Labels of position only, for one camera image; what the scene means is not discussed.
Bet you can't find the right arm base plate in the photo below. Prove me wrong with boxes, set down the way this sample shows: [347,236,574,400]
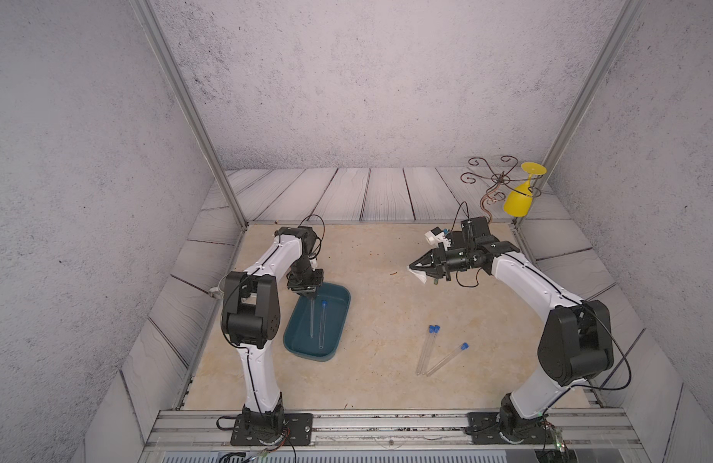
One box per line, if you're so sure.
[464,412,555,446]

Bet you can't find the teal plastic tray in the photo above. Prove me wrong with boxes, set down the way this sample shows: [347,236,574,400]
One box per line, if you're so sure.
[283,283,352,362]

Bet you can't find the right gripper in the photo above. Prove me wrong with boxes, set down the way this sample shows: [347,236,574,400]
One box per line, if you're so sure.
[410,244,476,283]

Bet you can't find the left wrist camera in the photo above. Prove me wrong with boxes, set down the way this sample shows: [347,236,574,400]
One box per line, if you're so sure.
[294,227,323,260]

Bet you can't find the yellow plastic goblet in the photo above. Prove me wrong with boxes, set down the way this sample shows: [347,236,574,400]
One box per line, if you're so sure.
[503,162,547,218]

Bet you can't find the aluminium front rail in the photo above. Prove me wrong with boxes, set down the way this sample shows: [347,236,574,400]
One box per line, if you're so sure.
[140,408,649,462]

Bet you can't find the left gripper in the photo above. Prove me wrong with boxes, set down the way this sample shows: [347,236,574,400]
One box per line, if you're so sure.
[289,260,325,299]

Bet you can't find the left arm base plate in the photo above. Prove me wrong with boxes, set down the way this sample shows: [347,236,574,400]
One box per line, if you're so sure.
[230,412,314,448]

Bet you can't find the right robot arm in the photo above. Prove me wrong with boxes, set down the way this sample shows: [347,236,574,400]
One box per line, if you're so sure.
[408,241,614,444]

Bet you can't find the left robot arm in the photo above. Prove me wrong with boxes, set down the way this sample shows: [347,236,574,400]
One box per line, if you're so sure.
[221,226,324,439]

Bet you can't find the black metal cup stand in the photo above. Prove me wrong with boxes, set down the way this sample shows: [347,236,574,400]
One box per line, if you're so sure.
[460,154,527,223]

